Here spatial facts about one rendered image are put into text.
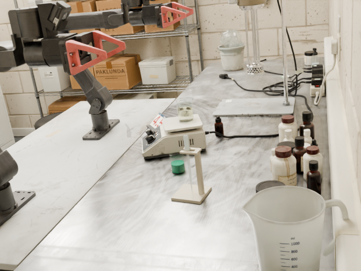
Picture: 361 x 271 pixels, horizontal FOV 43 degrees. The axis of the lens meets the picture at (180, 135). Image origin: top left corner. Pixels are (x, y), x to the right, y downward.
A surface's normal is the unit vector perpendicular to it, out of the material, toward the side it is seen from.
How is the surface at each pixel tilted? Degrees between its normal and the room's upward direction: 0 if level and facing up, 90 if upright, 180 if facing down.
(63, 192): 0
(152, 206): 0
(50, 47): 90
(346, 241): 0
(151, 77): 90
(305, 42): 90
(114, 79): 92
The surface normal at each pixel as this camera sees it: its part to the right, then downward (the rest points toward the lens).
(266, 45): -0.27, 0.36
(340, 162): -0.11, -0.93
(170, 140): 0.10, 0.34
